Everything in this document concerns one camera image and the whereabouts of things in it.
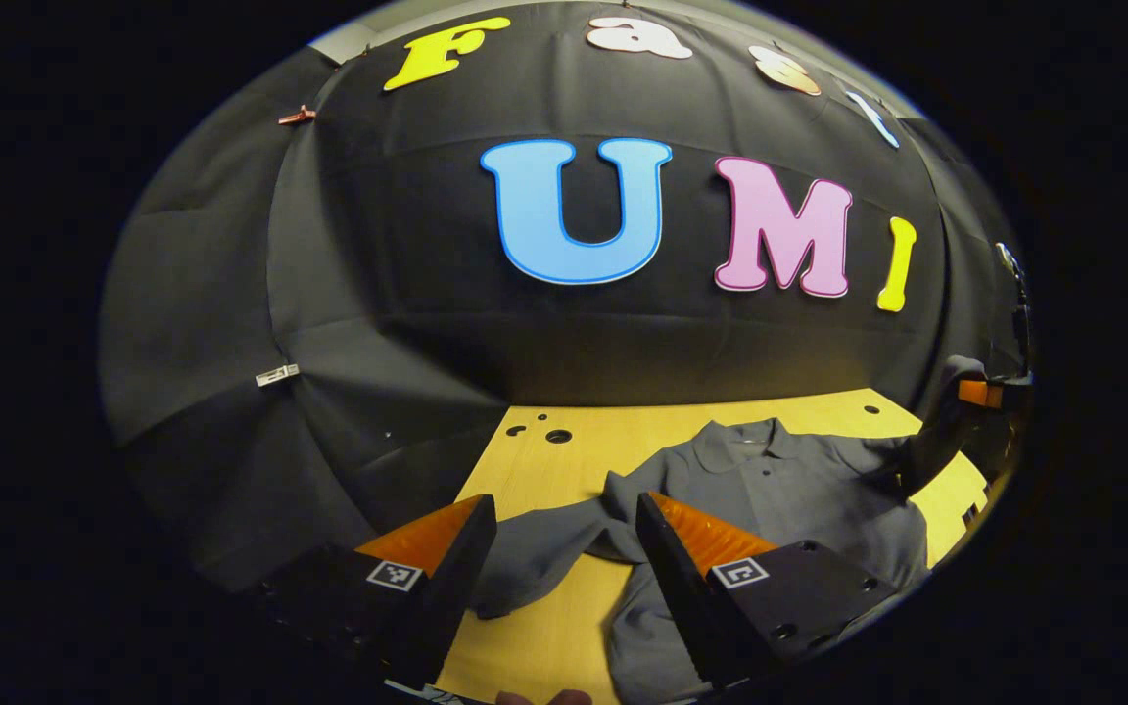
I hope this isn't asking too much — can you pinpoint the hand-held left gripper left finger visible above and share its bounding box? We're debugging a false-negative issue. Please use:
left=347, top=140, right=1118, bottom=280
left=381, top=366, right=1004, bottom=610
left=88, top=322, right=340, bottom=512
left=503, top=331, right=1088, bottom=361
left=251, top=493, right=498, bottom=688

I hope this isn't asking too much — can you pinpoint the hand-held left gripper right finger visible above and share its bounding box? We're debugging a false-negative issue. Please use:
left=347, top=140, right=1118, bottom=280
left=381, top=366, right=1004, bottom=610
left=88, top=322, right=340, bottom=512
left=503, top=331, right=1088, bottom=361
left=634, top=490, right=903, bottom=691

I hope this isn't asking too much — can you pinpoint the grey polo shirt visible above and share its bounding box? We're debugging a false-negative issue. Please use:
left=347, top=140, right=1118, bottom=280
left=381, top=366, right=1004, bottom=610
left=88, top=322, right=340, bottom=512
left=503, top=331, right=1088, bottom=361
left=471, top=354, right=991, bottom=705

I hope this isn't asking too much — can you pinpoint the black backdrop cloth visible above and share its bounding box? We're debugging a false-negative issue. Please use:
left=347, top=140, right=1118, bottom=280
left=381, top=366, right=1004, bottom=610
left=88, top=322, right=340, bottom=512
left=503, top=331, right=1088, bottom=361
left=99, top=0, right=1027, bottom=608

